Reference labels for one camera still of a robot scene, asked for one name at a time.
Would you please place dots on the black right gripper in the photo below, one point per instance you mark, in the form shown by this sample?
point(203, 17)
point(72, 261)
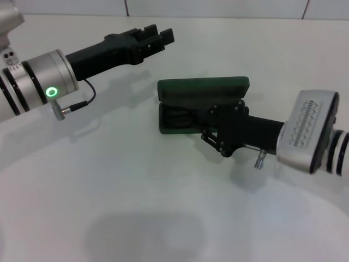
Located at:
point(245, 128)

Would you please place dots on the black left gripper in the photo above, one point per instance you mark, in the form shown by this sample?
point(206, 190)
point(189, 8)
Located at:
point(109, 54)

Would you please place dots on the black glasses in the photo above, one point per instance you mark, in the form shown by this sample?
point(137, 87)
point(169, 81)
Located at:
point(177, 117)

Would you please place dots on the green glasses case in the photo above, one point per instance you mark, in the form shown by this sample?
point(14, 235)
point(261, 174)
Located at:
point(201, 87)

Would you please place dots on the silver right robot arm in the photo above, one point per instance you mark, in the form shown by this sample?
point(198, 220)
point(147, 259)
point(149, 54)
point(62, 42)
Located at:
point(342, 152)

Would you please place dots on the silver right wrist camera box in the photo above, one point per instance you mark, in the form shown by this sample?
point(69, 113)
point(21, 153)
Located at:
point(308, 128)

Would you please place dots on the grey bracket with two holes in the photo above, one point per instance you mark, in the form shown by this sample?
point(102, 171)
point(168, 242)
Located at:
point(9, 57)

